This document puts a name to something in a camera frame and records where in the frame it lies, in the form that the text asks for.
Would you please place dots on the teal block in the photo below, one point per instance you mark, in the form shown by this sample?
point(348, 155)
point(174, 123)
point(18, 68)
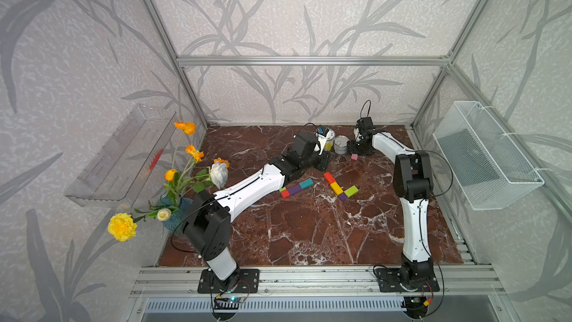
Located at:
point(306, 183)

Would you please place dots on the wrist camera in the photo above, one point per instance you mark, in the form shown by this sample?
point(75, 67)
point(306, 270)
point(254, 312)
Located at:
point(312, 145)
point(364, 129)

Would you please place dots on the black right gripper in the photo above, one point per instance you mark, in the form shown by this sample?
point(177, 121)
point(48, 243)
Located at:
point(351, 148)

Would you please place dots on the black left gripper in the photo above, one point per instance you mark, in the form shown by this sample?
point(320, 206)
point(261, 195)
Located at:
point(323, 162)

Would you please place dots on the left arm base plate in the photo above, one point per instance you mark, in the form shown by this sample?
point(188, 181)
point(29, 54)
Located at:
point(244, 280)

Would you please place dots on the white wire basket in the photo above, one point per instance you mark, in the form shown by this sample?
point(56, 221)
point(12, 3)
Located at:
point(491, 169)

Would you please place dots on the clear plastic wall shelf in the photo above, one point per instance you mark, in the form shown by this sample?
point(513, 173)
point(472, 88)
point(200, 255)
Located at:
point(115, 177)

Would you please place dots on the yellow green labelled tin can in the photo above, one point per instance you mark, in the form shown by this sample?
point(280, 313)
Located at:
point(330, 143)

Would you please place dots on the flower bouquet in glass vase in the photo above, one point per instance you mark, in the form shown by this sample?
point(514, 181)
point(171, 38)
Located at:
point(123, 226)

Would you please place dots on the purple long block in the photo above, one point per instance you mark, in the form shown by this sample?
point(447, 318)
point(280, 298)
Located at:
point(295, 190)

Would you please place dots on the left circuit board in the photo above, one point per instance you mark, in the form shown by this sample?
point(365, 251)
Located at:
point(233, 302)

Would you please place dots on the right circuit board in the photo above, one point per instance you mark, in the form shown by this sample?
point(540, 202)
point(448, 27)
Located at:
point(416, 303)

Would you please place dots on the circuit board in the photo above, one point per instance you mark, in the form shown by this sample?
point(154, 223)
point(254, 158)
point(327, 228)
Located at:
point(233, 302)
point(416, 303)

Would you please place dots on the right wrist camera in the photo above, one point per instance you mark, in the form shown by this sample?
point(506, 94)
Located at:
point(364, 129)

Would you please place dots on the silver tin can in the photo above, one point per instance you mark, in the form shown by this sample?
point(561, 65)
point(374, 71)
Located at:
point(341, 145)

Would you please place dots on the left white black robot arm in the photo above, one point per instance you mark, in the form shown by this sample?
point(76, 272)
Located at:
point(208, 226)

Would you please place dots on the yellow block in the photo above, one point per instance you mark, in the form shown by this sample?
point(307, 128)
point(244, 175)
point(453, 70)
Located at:
point(336, 188)

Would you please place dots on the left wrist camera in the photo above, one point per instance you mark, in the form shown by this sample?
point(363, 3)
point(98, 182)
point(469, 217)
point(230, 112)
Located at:
point(312, 145)

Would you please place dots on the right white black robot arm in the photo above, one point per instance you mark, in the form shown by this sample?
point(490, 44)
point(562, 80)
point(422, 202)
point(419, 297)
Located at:
point(413, 184)

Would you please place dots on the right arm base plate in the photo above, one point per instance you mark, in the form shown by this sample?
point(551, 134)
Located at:
point(390, 280)

